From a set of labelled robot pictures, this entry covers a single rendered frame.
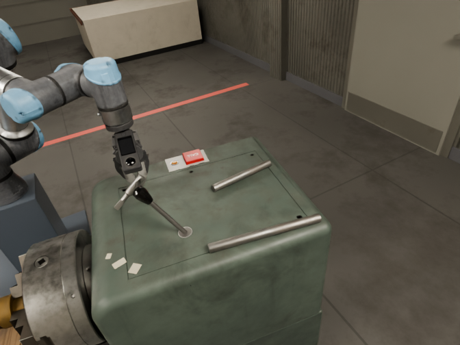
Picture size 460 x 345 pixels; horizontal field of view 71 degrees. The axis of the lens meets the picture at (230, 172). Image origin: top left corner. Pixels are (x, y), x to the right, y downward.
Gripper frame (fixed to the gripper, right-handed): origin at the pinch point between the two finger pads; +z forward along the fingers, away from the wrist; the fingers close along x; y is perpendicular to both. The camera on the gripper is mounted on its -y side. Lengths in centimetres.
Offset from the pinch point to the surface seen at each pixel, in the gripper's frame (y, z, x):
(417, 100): 130, 84, -251
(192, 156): 9.9, 1.5, -18.0
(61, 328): -26.7, 14.9, 25.4
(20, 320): -18.5, 17.4, 36.7
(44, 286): -20.0, 6.7, 26.5
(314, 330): -34, 52, -41
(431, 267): 5, 128, -156
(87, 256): -12.0, 9.3, 17.7
